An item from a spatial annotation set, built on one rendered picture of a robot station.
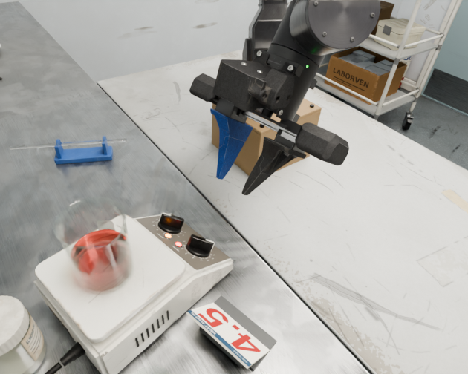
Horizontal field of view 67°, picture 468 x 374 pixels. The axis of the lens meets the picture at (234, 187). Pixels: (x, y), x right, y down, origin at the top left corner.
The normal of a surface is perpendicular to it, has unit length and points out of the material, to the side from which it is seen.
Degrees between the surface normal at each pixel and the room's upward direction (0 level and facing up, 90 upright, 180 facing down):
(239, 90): 75
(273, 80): 48
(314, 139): 55
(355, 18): 64
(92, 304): 0
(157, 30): 90
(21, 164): 0
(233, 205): 0
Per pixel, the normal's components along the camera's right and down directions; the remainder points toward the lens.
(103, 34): 0.59, 0.56
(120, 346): 0.75, 0.47
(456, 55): -0.80, 0.36
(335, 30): 0.08, 0.27
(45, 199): 0.06, -0.75
